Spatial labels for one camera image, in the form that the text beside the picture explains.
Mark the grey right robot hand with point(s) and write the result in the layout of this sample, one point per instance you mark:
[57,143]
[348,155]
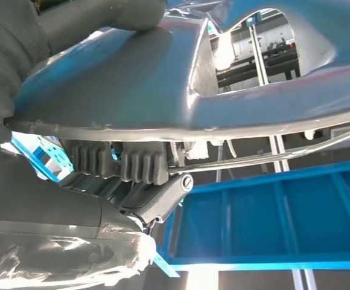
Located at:
[57,208]

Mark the blue metal shelf rack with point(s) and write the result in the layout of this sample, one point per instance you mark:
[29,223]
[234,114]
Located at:
[253,224]

